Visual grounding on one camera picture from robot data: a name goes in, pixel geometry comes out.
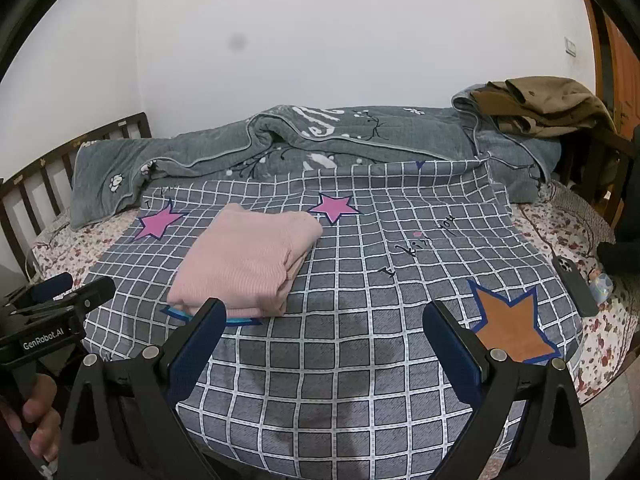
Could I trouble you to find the grey checked star blanket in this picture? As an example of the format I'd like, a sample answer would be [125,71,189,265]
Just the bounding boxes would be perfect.
[82,160,583,468]

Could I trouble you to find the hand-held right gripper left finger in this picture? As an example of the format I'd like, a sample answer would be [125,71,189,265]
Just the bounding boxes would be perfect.
[56,297,228,480]

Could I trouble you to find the black smartphone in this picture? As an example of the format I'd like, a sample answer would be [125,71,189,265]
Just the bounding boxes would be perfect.
[551,255,599,317]

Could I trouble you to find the pink sweater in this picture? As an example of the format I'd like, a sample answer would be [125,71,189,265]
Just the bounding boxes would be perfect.
[166,203,324,318]

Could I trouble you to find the orange wooden door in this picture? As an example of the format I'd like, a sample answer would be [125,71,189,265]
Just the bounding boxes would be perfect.
[580,0,640,141]

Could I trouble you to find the brown jacket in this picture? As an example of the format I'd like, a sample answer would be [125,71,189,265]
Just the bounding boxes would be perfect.
[470,76,618,140]

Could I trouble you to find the grey printed quilt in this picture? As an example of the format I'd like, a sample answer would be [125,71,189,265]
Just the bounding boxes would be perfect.
[70,92,563,231]

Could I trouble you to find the dark wooden headboard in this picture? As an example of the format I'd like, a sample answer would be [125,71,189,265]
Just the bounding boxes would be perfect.
[0,112,153,278]

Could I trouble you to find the dark cloth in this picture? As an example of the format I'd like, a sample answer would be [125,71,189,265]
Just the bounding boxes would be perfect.
[597,125,640,273]

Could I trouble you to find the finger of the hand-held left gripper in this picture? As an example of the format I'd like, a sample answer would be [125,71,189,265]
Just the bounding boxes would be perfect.
[30,272,74,304]
[66,276,117,317]

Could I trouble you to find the floral bed sheet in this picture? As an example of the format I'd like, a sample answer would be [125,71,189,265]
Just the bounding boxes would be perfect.
[31,182,636,406]

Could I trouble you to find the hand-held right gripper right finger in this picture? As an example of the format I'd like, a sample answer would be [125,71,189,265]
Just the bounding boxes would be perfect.
[422,300,591,480]

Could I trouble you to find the person's left hand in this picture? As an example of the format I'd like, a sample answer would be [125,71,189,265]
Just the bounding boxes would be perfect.
[22,376,62,461]

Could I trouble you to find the dark wooden footboard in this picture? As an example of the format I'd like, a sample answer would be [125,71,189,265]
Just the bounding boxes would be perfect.
[560,127,633,228]

